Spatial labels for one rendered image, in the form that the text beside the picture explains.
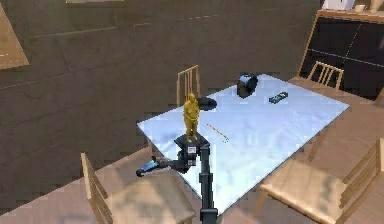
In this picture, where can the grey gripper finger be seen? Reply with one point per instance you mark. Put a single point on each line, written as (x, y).
(162, 162)
(156, 170)

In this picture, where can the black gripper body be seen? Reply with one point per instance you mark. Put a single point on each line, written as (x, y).
(181, 164)

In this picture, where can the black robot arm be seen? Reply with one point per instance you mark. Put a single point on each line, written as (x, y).
(206, 186)

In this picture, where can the light wooden chair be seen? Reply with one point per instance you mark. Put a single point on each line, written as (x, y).
(325, 75)
(146, 200)
(188, 83)
(310, 190)

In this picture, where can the gold statue on black base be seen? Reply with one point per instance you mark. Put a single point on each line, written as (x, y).
(191, 115)

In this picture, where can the black oval object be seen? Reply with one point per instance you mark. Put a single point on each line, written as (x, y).
(207, 104)

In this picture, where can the white rectangular table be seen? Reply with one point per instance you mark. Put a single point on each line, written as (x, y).
(266, 133)

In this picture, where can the black and blue cylinder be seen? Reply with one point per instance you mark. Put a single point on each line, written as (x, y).
(247, 85)

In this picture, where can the dark blue remote control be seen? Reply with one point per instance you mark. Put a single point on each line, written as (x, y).
(278, 97)

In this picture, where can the tan wooden panel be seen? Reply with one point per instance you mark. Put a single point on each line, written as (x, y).
(10, 46)

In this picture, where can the dark cabinet with wooden top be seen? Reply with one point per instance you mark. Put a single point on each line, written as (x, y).
(350, 56)

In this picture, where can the white box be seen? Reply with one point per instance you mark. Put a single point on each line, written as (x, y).
(337, 4)

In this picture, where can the small white cup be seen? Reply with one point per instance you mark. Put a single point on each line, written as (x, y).
(359, 8)

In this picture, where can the pale vase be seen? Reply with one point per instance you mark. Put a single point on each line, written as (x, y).
(377, 5)

